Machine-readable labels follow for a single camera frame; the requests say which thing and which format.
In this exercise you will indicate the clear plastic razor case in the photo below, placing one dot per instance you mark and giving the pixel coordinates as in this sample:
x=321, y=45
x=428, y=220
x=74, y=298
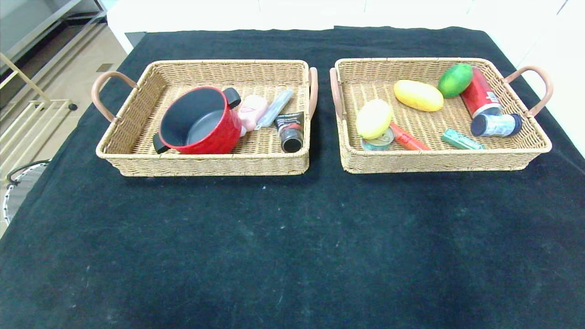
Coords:
x=274, y=108

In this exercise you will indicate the red pot black interior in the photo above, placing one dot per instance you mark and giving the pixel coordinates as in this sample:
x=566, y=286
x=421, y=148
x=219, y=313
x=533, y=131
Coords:
x=215, y=132

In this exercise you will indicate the small silver tin can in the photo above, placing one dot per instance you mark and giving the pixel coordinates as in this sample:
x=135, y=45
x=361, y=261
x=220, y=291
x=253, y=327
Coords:
x=381, y=142

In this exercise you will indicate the yellow lemon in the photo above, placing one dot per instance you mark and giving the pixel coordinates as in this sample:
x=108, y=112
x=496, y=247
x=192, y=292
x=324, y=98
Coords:
x=374, y=119

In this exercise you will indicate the orange sausage stick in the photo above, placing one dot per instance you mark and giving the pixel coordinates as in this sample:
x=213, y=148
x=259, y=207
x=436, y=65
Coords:
x=409, y=139

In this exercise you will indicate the yellow mango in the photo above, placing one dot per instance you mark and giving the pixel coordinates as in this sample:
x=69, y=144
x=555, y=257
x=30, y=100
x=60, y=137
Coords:
x=418, y=95

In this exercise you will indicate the rectangular wicker basket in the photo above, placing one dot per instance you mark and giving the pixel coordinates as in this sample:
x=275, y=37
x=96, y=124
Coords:
x=205, y=160
x=411, y=68

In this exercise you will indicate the black cosmetic tube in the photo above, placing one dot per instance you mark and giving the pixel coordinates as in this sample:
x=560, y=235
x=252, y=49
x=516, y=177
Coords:
x=290, y=130

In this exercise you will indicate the pink lotion bottle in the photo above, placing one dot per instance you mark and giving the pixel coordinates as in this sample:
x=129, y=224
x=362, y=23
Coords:
x=251, y=110

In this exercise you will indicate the black tablecloth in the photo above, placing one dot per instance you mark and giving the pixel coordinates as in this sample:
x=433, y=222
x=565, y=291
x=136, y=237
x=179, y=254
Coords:
x=292, y=43

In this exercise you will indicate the green chewing gum pack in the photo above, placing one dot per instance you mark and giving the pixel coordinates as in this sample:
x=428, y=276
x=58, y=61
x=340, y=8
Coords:
x=461, y=140

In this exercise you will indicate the green oval fruit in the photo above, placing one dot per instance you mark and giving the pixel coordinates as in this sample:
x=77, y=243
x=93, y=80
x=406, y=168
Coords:
x=454, y=81

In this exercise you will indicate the red drink can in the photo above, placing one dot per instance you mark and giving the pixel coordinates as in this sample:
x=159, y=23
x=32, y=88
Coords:
x=477, y=93

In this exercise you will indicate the yellow wooden rack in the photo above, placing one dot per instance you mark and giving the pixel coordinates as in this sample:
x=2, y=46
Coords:
x=32, y=120

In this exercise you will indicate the grey metal shelf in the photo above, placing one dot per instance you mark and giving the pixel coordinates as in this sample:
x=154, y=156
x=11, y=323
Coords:
x=41, y=27

